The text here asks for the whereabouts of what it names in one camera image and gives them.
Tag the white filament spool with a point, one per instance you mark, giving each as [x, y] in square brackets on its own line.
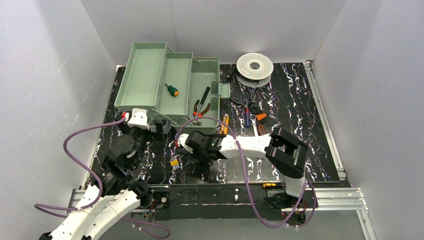
[254, 70]

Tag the red black utility knife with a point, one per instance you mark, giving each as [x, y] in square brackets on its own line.
[261, 130]

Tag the green plastic tool box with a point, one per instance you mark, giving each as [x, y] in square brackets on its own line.
[162, 88]

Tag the orange black hex key holder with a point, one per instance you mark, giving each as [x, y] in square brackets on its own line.
[261, 117]

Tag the black marbled table mat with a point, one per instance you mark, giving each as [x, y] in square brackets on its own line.
[288, 101]

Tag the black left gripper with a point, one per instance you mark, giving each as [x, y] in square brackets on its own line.
[156, 127]

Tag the silver combination wrench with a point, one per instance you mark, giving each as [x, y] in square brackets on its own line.
[253, 120]

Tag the orange utility knife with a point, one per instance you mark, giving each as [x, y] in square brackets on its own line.
[224, 126]

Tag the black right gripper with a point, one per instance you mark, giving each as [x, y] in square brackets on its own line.
[191, 144]

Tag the green handled screwdriver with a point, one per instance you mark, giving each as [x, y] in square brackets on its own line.
[173, 91]

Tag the blue handled screwdriver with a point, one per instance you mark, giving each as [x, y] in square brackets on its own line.
[247, 120]

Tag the yellow black screwdriver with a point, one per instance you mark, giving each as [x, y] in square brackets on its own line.
[272, 185]

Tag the yellow hex key set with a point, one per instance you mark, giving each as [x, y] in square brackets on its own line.
[175, 163]

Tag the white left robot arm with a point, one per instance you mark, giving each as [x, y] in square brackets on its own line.
[111, 193]

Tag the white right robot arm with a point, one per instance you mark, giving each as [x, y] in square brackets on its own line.
[283, 150]

